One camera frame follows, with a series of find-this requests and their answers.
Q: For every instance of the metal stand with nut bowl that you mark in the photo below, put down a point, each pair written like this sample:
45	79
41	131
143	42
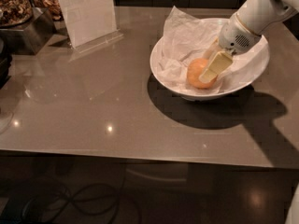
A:
25	29

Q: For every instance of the orange fruit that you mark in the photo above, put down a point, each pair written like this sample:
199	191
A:
194	70

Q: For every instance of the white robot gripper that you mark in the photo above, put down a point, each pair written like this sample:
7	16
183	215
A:
234	37

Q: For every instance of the white crumpled paper napkin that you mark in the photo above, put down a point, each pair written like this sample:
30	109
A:
187	38

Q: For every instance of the glass jar of nuts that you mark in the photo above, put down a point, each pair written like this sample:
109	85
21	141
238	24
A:
48	2

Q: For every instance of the clear acrylic sign holder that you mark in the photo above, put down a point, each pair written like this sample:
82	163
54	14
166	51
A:
90	23

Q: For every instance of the white ceramic bowl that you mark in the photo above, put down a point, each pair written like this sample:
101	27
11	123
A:
249	69

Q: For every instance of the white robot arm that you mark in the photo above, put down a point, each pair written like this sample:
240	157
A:
258	15

